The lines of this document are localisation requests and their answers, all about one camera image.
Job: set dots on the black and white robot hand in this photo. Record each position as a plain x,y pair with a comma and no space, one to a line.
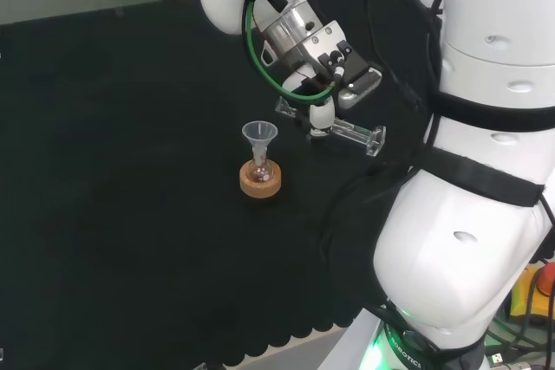
321,116

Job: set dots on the clear glass graduated cylinder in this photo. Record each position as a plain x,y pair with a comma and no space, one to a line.
351,131

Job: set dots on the clear round-bottom flask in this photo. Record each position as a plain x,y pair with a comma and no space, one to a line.
260,173

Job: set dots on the clear plastic funnel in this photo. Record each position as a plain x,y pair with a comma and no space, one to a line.
259,131

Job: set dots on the black bench cloth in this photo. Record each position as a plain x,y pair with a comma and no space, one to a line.
130,170

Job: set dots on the yellow stop button box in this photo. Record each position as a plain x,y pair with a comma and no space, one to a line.
520,296

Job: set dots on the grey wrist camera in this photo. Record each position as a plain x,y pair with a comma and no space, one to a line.
353,95

